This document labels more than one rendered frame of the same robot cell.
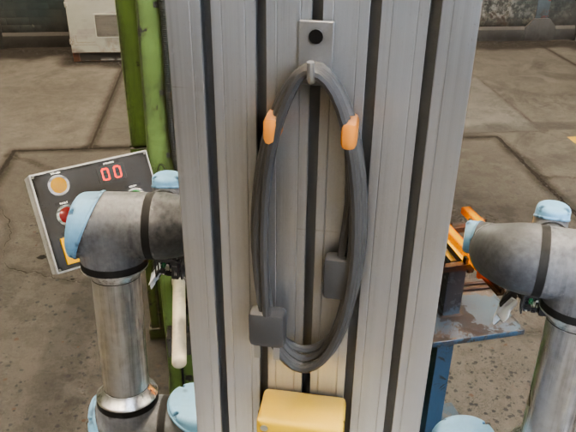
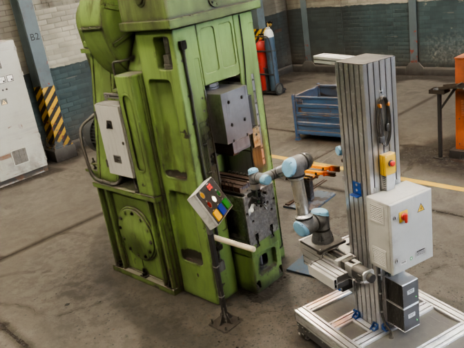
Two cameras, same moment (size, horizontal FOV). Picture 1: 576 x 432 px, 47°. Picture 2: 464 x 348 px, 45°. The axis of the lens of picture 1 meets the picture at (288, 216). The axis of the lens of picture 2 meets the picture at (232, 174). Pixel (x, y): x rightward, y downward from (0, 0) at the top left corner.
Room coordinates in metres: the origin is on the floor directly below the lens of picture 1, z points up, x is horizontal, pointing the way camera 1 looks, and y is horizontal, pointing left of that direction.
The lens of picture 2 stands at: (-1.56, 2.59, 2.66)
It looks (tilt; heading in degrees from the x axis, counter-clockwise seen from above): 20 degrees down; 325
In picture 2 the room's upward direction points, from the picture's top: 9 degrees counter-clockwise
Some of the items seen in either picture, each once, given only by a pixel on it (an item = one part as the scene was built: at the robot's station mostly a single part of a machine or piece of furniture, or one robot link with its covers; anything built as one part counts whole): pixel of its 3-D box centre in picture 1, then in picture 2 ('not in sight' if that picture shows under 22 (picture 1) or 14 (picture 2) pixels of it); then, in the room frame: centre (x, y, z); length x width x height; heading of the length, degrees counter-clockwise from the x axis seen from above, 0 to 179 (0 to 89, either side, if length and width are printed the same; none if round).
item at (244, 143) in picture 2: not in sight; (222, 141); (2.09, 0.06, 1.32); 0.42 x 0.20 x 0.10; 9
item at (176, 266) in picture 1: (172, 251); (257, 196); (1.43, 0.29, 1.07); 0.09 x 0.08 x 0.12; 171
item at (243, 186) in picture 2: not in sight; (229, 182); (2.09, 0.06, 0.96); 0.42 x 0.20 x 0.09; 9
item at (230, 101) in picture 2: not in sight; (221, 111); (2.09, 0.02, 1.56); 0.42 x 0.39 x 0.40; 9
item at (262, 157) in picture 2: not in sight; (243, 144); (2.29, -0.29, 1.15); 0.44 x 0.26 x 2.30; 9
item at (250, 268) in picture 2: not in sight; (244, 254); (2.11, 0.01, 0.23); 0.55 x 0.37 x 0.47; 9
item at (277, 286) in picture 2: not in sight; (266, 287); (1.83, 0.02, 0.01); 0.58 x 0.39 x 0.01; 99
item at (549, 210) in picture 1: (549, 227); not in sight; (1.30, -0.59, 1.23); 0.09 x 0.08 x 0.11; 163
